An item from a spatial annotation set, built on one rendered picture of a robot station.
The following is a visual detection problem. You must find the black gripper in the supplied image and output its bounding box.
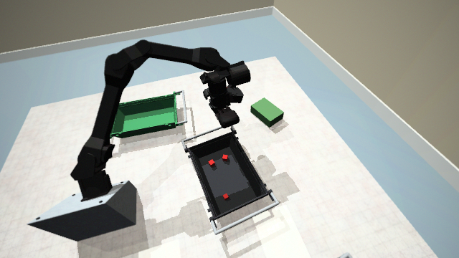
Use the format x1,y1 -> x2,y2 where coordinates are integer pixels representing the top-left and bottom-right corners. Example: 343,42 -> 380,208
203,88 -> 240,128

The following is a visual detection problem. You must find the green rectangular block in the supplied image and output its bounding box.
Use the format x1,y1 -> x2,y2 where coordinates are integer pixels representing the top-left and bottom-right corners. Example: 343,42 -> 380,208
250,98 -> 284,128

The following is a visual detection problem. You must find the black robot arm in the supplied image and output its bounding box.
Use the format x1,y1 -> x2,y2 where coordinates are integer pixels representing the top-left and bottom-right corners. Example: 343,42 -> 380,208
70,39 -> 251,202

